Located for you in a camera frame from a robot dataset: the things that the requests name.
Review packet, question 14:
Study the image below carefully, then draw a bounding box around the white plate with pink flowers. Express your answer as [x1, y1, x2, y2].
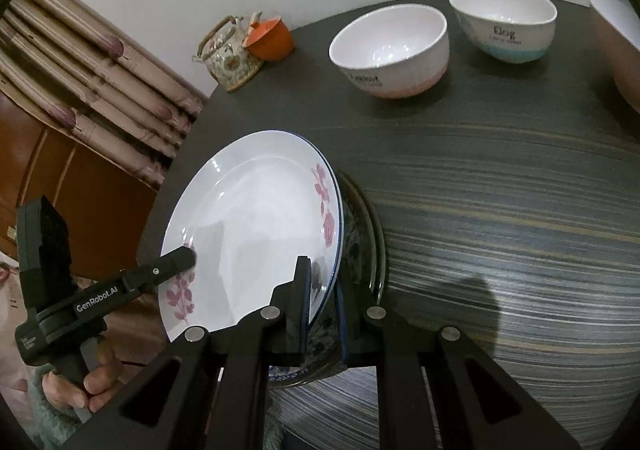
[159, 130, 344, 343]

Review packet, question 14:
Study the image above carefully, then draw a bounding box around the person's left hand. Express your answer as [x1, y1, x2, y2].
[42, 335, 123, 413]

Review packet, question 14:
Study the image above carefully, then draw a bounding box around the large blue floral plate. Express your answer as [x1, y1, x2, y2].
[267, 169, 387, 387]

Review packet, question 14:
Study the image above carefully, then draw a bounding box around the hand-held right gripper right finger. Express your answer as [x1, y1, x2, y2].
[335, 275, 583, 450]

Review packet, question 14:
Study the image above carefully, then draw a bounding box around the white bowl with pink base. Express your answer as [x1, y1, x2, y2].
[328, 4, 450, 100]

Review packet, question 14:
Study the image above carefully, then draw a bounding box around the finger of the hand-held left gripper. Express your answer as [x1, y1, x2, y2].
[135, 247, 197, 290]

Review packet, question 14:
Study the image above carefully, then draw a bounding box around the orange tea cup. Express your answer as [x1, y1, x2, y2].
[243, 15, 295, 62]

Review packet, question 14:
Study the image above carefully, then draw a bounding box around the brown wooden cabinet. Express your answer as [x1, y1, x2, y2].
[0, 90, 161, 271]

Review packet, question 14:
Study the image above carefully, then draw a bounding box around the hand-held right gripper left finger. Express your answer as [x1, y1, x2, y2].
[87, 255, 313, 450]

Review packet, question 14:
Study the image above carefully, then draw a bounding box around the white bowl with blue base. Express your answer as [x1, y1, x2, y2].
[448, 0, 558, 64]

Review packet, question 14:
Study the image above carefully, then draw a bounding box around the floral ceramic teapot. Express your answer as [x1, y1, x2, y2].
[191, 10, 266, 92]

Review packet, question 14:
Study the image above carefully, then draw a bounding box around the beige patterned curtain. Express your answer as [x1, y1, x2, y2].
[0, 0, 208, 191]

